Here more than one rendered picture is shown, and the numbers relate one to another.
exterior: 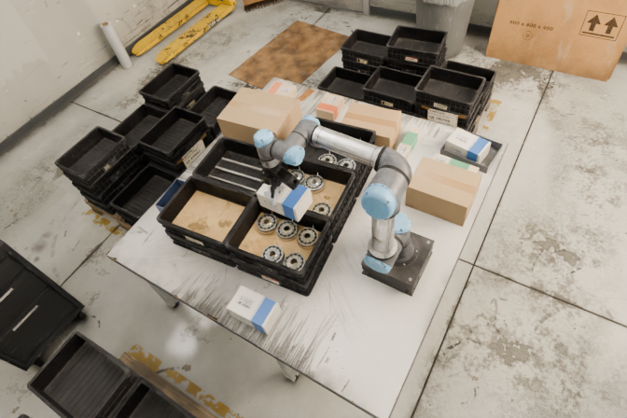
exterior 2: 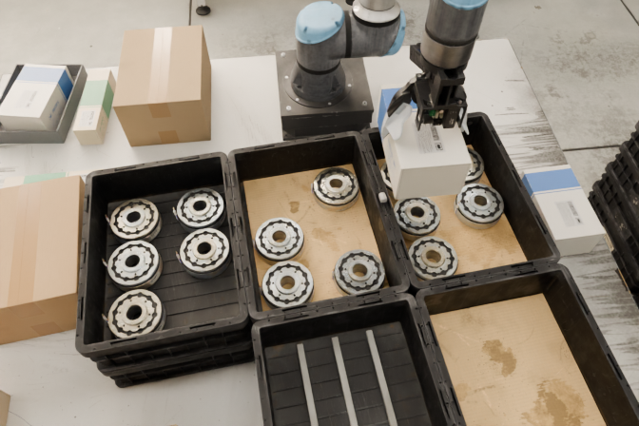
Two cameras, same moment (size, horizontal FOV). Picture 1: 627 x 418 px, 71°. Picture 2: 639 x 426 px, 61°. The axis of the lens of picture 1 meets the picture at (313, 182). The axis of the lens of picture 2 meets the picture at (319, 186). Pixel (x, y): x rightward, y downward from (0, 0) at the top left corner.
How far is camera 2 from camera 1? 196 cm
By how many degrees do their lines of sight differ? 69
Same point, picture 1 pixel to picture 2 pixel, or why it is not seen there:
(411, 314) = (380, 64)
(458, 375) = not seen: hidden behind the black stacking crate
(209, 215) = (516, 413)
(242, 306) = (578, 212)
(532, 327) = not seen: hidden behind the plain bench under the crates
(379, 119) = (21, 220)
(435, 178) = (162, 73)
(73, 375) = not seen: outside the picture
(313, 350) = (515, 126)
